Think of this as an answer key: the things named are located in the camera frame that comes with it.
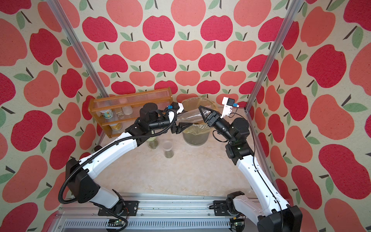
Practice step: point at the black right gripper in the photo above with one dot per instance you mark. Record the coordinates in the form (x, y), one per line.
(213, 118)

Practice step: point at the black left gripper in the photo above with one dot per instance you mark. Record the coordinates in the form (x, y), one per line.
(179, 127)

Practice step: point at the clear plastic jar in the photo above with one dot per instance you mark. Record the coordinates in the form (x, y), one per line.
(193, 116)

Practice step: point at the clear jar with mung beans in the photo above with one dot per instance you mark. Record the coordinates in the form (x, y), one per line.
(168, 149)

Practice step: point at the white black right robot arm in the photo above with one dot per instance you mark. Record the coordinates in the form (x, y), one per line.
(255, 171)

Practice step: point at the second jar behind left arm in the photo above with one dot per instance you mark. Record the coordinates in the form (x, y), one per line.
(152, 142)

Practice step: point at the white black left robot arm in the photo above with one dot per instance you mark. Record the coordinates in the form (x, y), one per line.
(80, 186)

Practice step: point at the yellow plastic bin liner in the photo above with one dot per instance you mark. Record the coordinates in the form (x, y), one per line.
(194, 103)

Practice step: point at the white bottle on shelf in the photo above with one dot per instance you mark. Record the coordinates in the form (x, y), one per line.
(127, 110)

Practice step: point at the small glass jar on shelf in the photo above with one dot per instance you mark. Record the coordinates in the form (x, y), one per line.
(119, 113)

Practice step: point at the yellow container lower shelf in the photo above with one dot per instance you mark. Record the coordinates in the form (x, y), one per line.
(116, 126)

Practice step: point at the wooden spice rack shelf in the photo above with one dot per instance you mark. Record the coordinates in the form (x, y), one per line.
(161, 98)

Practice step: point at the green label cup on shelf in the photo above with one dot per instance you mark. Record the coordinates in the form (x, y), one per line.
(107, 114)

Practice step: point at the small black lid spice jar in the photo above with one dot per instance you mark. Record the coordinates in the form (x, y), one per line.
(97, 148)

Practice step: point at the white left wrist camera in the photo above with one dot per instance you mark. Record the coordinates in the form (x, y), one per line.
(178, 107)

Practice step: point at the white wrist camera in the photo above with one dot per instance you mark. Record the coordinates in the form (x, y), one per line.
(229, 104)
(178, 107)

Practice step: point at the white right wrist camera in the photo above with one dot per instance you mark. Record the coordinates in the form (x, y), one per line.
(229, 104)

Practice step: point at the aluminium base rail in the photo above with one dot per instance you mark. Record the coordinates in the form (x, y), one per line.
(151, 212)

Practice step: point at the right aluminium frame post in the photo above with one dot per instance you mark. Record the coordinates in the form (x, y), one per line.
(275, 48)

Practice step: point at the aluminium frame post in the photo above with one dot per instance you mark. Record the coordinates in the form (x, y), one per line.
(63, 20)
(275, 48)

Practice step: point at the left aluminium frame post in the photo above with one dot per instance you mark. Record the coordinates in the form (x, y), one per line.
(63, 20)

